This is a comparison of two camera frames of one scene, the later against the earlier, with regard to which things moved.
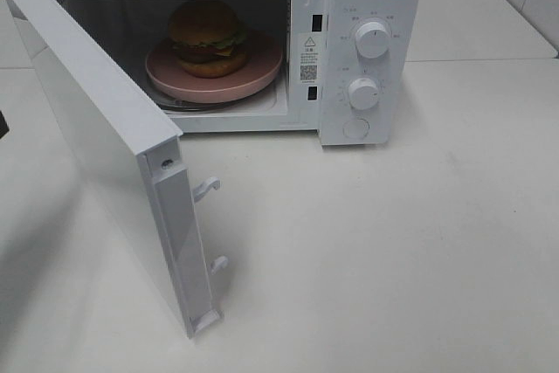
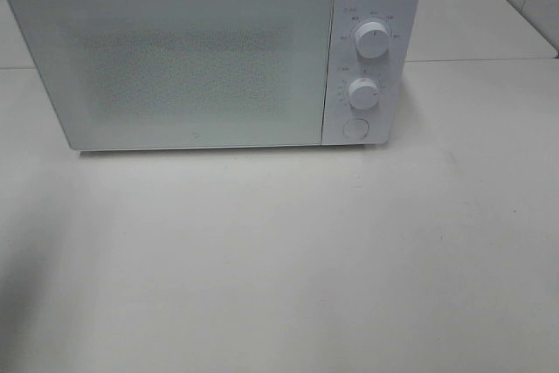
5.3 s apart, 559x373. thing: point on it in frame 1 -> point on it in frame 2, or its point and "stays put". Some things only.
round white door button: x=355 y=128 stays put
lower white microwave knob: x=362 y=93 stays put
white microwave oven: x=314 y=49 stays put
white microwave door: x=134 y=151 -> x=157 y=63
